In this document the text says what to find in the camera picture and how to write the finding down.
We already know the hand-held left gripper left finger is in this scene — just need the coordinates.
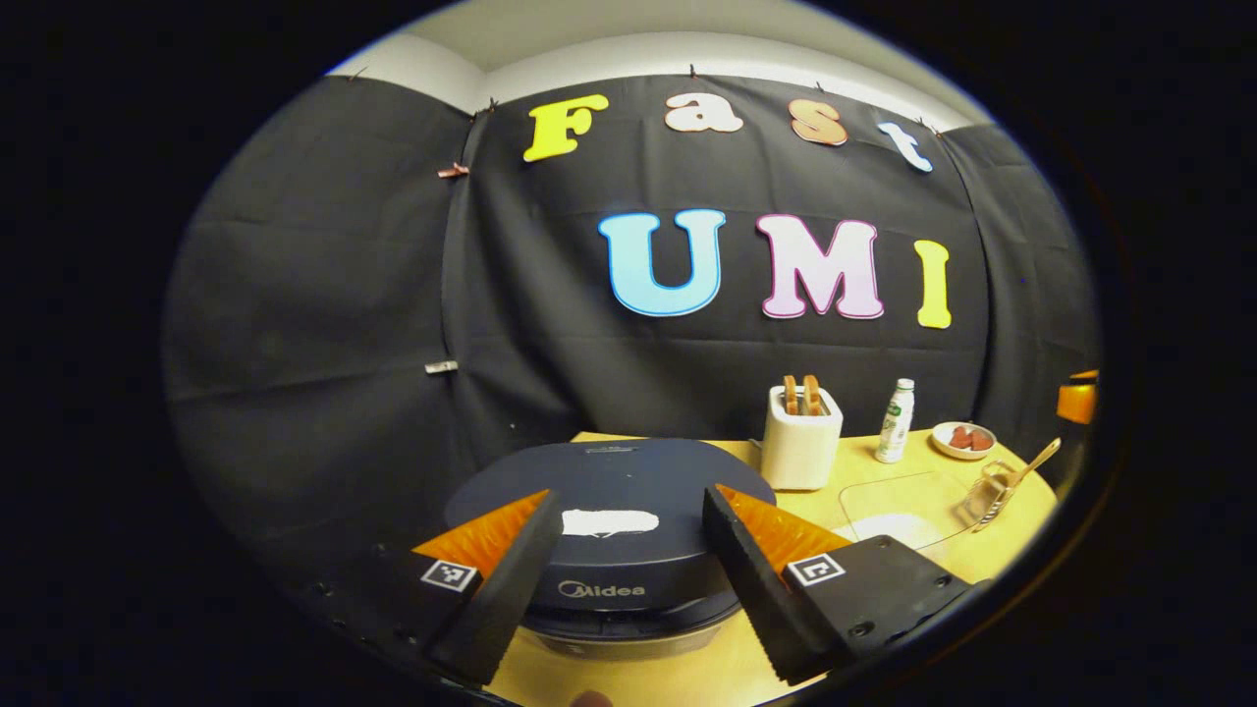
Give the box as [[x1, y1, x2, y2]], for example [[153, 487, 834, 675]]
[[290, 488, 566, 687]]

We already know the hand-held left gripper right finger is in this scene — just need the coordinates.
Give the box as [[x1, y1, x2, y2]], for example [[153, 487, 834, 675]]
[[701, 482, 988, 686]]

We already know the wooden spoon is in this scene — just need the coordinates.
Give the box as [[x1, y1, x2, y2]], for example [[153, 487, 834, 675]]
[[972, 437, 1063, 533]]

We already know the dark blue rice cooker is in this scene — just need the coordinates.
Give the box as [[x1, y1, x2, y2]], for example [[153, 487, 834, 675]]
[[444, 438, 779, 661]]

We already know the white plate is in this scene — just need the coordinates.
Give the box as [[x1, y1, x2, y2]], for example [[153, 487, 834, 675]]
[[930, 421, 999, 462]]

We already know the white toaster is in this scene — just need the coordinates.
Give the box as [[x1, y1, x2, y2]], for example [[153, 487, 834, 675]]
[[761, 385, 845, 492]]

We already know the clear plastic box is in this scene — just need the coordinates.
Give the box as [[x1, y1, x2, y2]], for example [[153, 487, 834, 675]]
[[838, 470, 973, 551]]

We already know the white milk bottle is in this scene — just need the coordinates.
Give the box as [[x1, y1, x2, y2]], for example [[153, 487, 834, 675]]
[[874, 378, 916, 464]]

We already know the black backdrop cloth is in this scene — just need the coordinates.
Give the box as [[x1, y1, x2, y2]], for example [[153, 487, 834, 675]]
[[162, 67, 1101, 629]]

